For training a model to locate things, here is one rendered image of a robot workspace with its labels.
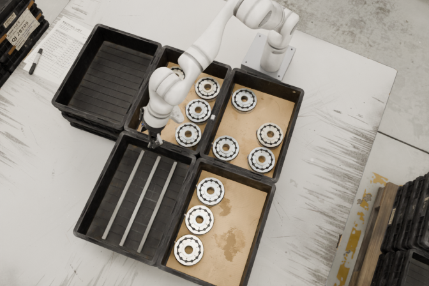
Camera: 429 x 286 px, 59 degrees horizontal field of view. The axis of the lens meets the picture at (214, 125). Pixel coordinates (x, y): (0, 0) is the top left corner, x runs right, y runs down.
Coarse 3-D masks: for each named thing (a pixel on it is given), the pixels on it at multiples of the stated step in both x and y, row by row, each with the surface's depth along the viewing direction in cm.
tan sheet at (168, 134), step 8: (168, 64) 163; (176, 64) 164; (192, 88) 159; (208, 88) 160; (192, 96) 158; (184, 104) 157; (184, 112) 155; (184, 120) 154; (168, 128) 152; (176, 128) 152; (200, 128) 153; (160, 136) 151; (168, 136) 151
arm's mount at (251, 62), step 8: (256, 40) 173; (264, 40) 174; (256, 48) 172; (288, 48) 173; (248, 56) 170; (256, 56) 170; (288, 56) 171; (248, 64) 168; (256, 64) 168; (288, 64) 169; (256, 72) 169; (264, 72) 167; (272, 72) 167; (280, 72) 167; (280, 80) 166
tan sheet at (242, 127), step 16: (256, 96) 159; (272, 96) 159; (224, 112) 156; (256, 112) 156; (272, 112) 156; (288, 112) 156; (224, 128) 153; (240, 128) 153; (256, 128) 153; (240, 144) 151; (256, 144) 151; (240, 160) 148; (272, 176) 146
